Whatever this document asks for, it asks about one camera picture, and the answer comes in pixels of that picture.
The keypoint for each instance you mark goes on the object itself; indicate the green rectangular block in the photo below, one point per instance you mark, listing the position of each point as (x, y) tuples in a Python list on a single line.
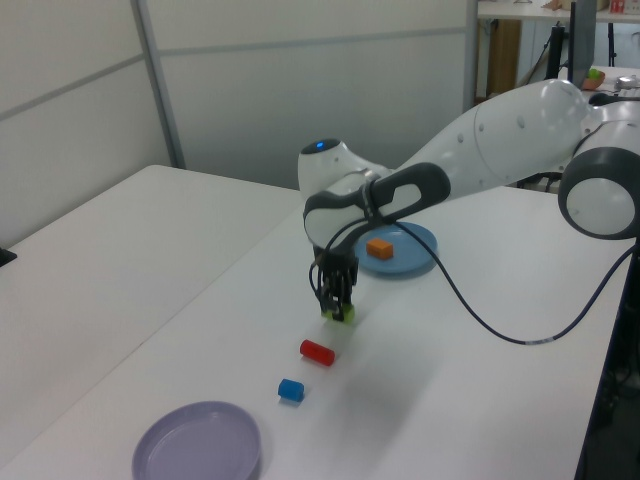
[(351, 314)]

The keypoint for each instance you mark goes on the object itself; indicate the brown bowl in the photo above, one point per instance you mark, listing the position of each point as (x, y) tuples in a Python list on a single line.
[(597, 85)]

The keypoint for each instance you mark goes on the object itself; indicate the small blue block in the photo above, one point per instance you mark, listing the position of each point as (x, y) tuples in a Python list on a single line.
[(290, 391)]

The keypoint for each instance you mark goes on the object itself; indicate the black clamp base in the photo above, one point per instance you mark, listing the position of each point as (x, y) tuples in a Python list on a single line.
[(7, 256)]

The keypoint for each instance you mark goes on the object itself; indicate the white desk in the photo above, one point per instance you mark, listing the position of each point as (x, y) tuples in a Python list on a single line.
[(520, 14)]

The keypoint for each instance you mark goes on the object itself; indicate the red cylinder block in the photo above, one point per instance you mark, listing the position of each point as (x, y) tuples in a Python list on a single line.
[(317, 352)]

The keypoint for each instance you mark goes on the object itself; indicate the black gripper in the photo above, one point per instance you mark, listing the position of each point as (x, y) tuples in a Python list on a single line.
[(336, 269)]

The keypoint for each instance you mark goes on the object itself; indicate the small green toy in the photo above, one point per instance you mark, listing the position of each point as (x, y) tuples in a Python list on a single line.
[(594, 73)]

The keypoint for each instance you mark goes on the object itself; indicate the blue plate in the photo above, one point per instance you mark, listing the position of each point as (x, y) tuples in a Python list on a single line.
[(412, 260)]

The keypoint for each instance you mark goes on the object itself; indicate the small grey object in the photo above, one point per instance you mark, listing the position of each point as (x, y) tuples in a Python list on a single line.
[(627, 82)]

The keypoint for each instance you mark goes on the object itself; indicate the dark grey monitor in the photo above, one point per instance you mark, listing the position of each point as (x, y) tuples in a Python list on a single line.
[(583, 40)]

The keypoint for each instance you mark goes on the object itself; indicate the orange rectangular block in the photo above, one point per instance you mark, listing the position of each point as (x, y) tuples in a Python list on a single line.
[(380, 248)]

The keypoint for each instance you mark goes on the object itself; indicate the purple plate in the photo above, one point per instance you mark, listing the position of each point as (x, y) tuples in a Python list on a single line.
[(195, 445)]

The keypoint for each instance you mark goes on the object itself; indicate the black tripod stand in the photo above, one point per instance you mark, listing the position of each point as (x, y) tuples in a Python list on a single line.
[(556, 50)]

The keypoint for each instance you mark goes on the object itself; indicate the grey partition post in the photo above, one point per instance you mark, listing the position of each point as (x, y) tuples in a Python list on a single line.
[(157, 75), (471, 50)]

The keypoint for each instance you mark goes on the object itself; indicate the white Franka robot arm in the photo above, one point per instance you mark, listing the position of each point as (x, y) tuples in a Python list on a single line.
[(500, 140)]

